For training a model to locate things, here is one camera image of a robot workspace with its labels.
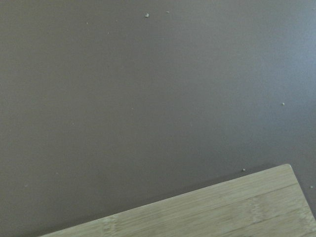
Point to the bamboo cutting board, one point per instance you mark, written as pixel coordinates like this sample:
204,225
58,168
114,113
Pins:
269,203

